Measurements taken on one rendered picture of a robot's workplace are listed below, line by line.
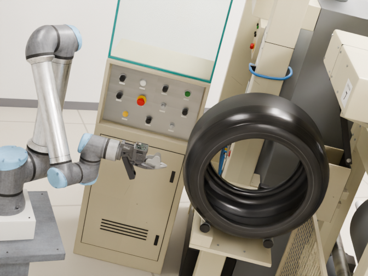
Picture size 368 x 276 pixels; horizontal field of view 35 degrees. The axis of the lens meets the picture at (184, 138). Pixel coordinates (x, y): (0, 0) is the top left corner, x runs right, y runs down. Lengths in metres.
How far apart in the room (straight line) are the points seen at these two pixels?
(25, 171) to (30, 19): 2.48
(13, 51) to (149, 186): 2.19
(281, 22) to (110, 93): 1.07
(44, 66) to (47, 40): 0.10
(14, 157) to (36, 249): 0.42
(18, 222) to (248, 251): 1.03
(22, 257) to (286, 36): 1.49
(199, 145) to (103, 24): 2.94
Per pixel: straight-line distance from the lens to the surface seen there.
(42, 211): 2.95
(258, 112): 2.28
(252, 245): 2.70
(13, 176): 2.65
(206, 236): 2.55
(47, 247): 2.74
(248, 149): 2.74
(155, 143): 3.17
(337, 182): 2.77
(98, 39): 5.15
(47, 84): 2.43
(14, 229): 2.73
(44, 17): 5.00
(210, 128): 2.30
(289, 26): 2.54
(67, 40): 2.52
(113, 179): 3.32
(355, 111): 2.02
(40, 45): 2.43
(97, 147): 2.46
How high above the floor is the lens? 2.32
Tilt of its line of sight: 26 degrees down
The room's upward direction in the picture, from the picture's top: 14 degrees clockwise
